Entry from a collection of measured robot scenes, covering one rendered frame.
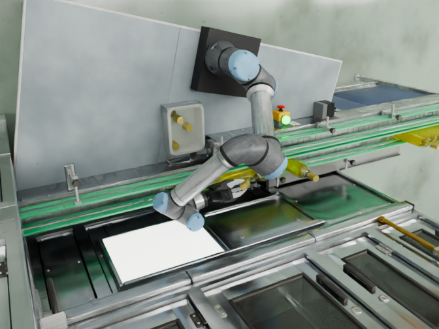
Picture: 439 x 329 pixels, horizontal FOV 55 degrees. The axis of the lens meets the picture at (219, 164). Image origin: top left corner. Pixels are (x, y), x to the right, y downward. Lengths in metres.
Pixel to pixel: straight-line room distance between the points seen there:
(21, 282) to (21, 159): 0.90
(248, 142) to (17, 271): 0.81
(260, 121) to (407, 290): 0.80
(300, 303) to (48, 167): 1.14
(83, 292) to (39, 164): 0.59
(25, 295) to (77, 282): 0.66
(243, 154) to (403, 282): 0.74
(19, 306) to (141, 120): 1.13
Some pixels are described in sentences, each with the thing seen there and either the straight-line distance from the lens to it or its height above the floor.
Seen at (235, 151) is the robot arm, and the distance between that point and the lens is 1.45.
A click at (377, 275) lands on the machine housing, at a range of 1.70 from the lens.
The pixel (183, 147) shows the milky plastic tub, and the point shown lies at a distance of 1.98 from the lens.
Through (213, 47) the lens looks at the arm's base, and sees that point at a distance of 1.87.
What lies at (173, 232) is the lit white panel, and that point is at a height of 1.09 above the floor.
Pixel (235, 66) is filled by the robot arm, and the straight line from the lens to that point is 1.71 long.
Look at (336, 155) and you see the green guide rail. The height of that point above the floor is 0.92.
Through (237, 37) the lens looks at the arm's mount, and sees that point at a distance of 1.95.
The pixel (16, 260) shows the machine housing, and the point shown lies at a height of 1.55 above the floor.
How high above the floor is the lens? 2.52
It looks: 55 degrees down
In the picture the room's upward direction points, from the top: 127 degrees clockwise
